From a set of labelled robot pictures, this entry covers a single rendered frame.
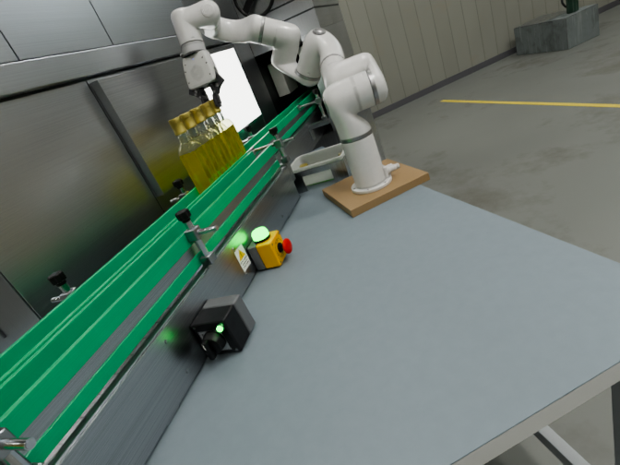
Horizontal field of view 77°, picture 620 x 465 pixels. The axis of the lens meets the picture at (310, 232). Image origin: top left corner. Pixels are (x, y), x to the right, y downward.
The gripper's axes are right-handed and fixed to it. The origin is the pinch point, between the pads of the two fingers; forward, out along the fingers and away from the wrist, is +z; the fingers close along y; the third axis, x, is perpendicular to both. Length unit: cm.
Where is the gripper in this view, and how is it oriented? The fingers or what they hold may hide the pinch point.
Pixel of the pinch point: (211, 102)
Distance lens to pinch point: 137.2
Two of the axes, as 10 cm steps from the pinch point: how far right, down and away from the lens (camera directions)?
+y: 9.1, -2.1, -3.7
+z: 2.9, 9.4, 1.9
